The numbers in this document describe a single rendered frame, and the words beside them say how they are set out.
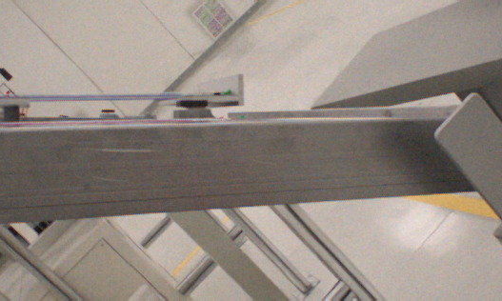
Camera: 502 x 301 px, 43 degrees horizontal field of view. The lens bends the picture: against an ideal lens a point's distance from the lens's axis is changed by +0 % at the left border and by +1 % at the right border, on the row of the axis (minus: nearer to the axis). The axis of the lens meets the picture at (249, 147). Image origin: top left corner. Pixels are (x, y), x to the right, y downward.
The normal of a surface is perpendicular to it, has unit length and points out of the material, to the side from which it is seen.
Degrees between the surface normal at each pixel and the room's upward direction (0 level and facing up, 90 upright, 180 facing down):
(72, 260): 90
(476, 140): 90
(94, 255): 90
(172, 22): 90
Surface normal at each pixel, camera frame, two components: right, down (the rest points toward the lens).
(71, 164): 0.32, 0.04
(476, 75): -0.62, 0.70
